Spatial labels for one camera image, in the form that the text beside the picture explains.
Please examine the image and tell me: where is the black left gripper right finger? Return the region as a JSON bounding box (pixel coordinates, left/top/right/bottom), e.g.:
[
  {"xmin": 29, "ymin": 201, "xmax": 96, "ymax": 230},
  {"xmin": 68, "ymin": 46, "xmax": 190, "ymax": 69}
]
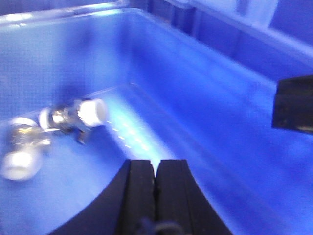
[{"xmin": 155, "ymin": 160, "xmax": 232, "ymax": 235}]

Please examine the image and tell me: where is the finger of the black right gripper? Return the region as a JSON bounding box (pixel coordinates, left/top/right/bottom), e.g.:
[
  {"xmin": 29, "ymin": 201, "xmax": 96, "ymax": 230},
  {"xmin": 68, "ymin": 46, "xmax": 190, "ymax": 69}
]
[{"xmin": 271, "ymin": 75, "xmax": 313, "ymax": 134}]

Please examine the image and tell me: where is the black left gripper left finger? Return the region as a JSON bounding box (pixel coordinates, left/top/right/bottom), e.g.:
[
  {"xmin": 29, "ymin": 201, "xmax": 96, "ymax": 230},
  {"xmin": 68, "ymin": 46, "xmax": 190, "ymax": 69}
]
[{"xmin": 52, "ymin": 160, "xmax": 155, "ymax": 235}]

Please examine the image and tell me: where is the chrome valve white handle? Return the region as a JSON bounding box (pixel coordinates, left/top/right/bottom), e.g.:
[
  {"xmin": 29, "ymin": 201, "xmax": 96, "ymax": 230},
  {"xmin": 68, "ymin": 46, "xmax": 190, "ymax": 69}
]
[{"xmin": 38, "ymin": 98, "xmax": 108, "ymax": 144}]

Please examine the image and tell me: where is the blue shelf box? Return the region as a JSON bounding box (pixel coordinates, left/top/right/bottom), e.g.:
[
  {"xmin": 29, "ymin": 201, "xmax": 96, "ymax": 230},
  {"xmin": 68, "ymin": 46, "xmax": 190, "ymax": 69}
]
[{"xmin": 0, "ymin": 0, "xmax": 313, "ymax": 235}]

